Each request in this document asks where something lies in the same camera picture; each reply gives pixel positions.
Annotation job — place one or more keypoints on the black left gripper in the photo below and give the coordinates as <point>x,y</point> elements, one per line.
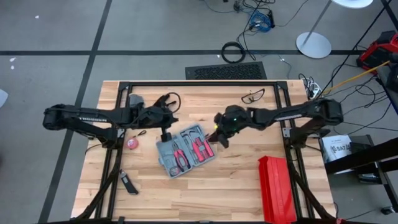
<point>155,116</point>

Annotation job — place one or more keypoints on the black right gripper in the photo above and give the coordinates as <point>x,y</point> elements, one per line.
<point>236,119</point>

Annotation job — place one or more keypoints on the grey plastic tool case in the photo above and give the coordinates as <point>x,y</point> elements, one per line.
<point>164,152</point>

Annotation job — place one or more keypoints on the small pink tape measure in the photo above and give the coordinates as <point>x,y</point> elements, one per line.
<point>132,143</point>

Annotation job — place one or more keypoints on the red plastic bin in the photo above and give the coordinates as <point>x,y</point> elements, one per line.
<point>276,189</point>

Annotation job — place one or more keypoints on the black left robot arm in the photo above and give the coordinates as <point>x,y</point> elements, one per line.
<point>93,118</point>

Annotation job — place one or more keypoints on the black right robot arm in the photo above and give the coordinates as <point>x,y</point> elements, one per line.
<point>295,116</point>

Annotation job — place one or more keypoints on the red black tool box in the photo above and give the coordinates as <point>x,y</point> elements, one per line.
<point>377,51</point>

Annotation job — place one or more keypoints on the grey work glove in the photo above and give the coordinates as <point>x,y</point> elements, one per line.
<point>136,99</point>

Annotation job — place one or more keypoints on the clear safety glasses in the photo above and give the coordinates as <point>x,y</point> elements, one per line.
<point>248,98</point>

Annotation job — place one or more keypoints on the black utility knife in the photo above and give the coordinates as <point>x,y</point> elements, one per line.
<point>127,182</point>

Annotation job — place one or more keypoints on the white power strip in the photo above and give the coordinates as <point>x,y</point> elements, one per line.
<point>314,90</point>

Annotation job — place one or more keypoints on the white cardboard box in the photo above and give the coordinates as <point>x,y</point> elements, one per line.
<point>337,147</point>

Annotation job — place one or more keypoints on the black power strip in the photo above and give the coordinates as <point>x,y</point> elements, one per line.
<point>271,18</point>

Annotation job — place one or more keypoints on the black shelf rack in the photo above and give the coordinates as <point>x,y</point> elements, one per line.
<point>367,157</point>

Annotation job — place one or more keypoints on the thin black stand pole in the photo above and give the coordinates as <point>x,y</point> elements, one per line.
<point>357,48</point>

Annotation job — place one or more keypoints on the pale grey round object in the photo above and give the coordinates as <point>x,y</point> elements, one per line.
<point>2,98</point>

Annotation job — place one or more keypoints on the small black floor object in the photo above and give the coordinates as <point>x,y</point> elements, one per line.
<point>388,210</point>

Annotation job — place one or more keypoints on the black aluminium table frame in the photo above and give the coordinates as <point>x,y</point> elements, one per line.
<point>202,83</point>

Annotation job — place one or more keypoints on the white round pedestal table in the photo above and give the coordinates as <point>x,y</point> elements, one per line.
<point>313,45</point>

